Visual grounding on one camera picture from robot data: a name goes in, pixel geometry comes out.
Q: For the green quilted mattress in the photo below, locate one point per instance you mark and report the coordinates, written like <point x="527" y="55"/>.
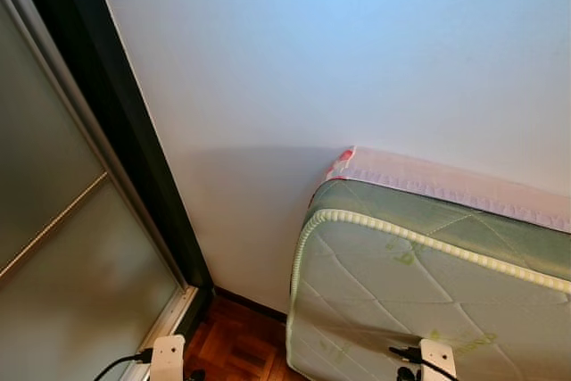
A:
<point x="357" y="310"/>

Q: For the plastic-wrapped white mattress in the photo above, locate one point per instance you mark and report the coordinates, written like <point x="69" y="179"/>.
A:
<point x="446" y="186"/>

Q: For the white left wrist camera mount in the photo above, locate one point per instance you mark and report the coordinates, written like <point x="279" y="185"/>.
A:
<point x="167" y="359"/>

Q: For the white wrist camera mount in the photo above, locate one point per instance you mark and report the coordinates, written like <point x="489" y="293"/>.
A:
<point x="437" y="361"/>
<point x="167" y="359"/>

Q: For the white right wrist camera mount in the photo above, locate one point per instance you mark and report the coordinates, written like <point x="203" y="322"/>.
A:
<point x="437" y="361"/>

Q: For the dark door frame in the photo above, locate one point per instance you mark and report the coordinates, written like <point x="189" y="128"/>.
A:
<point x="116" y="113"/>

